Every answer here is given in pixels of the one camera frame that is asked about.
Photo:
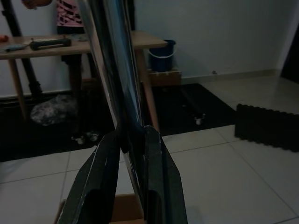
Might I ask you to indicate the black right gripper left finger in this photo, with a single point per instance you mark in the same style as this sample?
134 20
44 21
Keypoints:
93 186

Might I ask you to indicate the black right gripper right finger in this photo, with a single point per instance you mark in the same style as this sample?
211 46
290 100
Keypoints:
163 186

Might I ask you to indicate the black rubber floor mat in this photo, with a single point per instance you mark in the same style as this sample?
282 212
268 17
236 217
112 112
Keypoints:
217 112

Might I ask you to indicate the brown cardboard box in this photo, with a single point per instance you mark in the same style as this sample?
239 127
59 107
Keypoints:
126 210

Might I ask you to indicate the grey crumpled plastic bag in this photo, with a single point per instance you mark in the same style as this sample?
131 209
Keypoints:
51 109

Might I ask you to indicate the brown wooden crate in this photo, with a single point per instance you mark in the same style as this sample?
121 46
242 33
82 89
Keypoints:
165 78

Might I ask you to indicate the black foam tile stack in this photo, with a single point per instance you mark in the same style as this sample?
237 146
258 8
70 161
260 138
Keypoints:
264 126

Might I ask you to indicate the blue plastic bucket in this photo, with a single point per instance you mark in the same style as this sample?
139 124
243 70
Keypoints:
162 56

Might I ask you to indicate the wooden table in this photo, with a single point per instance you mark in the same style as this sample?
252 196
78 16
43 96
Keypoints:
144 43

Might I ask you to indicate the black handheld tool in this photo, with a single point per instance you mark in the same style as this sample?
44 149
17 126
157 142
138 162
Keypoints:
50 44

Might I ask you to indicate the person in pink shirt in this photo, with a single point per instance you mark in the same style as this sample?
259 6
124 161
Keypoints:
70 14

